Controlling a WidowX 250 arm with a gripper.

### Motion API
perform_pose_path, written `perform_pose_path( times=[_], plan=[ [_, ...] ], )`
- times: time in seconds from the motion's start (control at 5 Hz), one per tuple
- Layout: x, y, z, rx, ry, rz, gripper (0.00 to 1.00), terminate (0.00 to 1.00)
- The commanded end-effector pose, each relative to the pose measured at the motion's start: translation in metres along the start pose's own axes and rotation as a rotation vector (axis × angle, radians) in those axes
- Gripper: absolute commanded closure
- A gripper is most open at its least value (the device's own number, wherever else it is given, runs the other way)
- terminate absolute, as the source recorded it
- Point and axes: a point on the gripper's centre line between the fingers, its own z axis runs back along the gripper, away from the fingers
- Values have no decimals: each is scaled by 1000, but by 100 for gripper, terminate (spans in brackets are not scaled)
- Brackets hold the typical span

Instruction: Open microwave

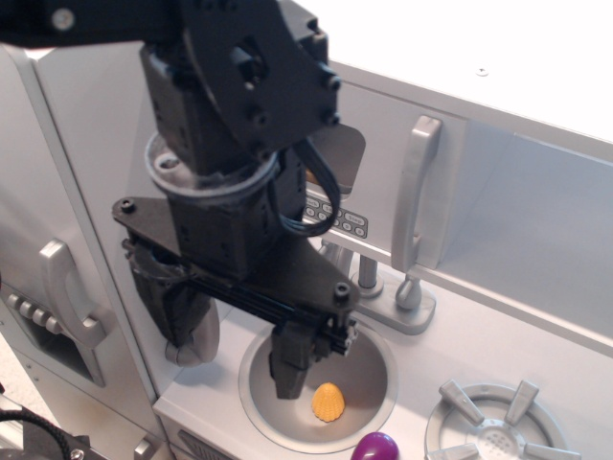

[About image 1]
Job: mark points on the grey round sink bowl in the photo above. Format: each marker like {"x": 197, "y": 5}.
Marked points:
{"x": 366, "y": 377}

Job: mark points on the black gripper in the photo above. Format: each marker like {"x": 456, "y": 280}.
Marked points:
{"x": 306, "y": 298}

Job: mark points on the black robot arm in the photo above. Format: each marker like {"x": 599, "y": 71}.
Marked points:
{"x": 237, "y": 90}

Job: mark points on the white toy microwave door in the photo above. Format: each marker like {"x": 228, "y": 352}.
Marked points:
{"x": 366, "y": 153}

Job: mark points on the grey toy stove burner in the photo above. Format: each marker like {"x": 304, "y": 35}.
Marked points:
{"x": 491, "y": 421}

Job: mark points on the grey toy faucet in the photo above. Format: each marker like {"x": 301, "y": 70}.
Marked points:
{"x": 391, "y": 297}

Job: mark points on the yellow toy corn piece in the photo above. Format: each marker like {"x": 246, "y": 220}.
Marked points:
{"x": 328, "y": 403}

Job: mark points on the black equipment at corner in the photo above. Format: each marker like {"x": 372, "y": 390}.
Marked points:
{"x": 27, "y": 435}

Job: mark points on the grey toy telephone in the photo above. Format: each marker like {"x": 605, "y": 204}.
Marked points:
{"x": 221, "y": 222}

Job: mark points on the purple toy eggplant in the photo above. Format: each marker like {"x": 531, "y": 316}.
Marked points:
{"x": 376, "y": 446}

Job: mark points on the grey fridge door handle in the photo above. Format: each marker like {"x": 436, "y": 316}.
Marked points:
{"x": 68, "y": 300}

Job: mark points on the yellow toy pear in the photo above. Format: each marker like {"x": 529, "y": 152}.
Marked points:
{"x": 311, "y": 177}

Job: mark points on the grey fridge ice dispenser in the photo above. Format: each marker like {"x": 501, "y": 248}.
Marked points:
{"x": 46, "y": 335}

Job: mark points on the grey oven handle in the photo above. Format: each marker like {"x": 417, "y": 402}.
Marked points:
{"x": 144, "y": 450}

